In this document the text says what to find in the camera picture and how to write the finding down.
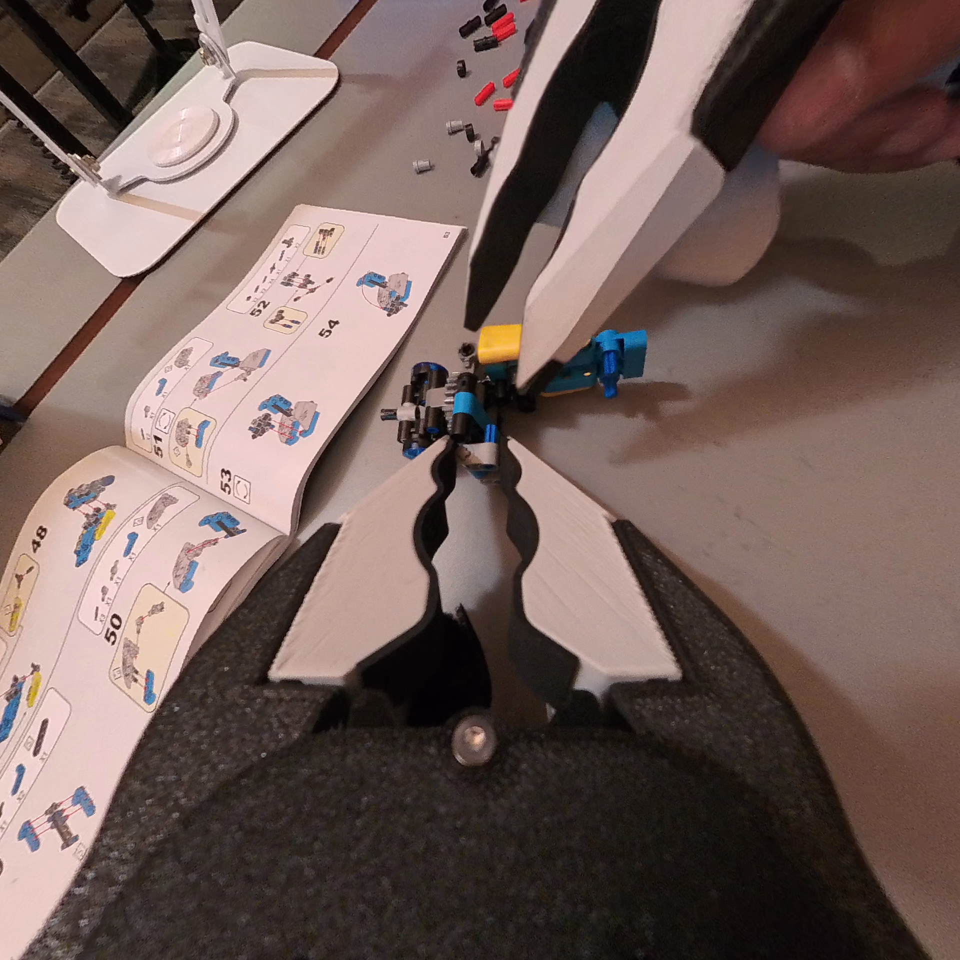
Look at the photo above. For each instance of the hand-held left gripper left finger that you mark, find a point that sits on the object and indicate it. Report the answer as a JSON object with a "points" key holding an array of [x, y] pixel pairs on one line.
{"points": [[352, 592]]}

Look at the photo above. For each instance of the person's right hand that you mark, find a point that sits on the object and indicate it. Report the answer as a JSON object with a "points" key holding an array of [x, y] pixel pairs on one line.
{"points": [[877, 90]]}

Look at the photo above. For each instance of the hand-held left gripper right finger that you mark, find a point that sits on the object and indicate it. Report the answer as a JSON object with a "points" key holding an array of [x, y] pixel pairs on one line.
{"points": [[592, 592]]}

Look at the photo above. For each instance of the yellow and blue brick assembly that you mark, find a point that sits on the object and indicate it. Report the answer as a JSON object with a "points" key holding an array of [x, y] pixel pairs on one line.
{"points": [[501, 343]]}

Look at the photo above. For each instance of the pile of loose building pieces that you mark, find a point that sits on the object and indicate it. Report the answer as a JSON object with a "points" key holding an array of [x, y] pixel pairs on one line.
{"points": [[487, 94]]}

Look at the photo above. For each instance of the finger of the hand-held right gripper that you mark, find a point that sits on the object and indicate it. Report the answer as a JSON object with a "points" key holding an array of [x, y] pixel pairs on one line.
{"points": [[637, 225], [532, 97]]}

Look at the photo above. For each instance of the grey desk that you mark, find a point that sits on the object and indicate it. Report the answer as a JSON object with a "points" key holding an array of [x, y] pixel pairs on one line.
{"points": [[787, 525]]}

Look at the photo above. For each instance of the black and blue gear assembly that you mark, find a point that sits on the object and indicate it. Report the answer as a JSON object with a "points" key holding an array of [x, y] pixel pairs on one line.
{"points": [[435, 409]]}

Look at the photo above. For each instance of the open instruction booklet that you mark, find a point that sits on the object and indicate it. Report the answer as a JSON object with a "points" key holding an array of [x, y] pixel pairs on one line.
{"points": [[427, 247]]}

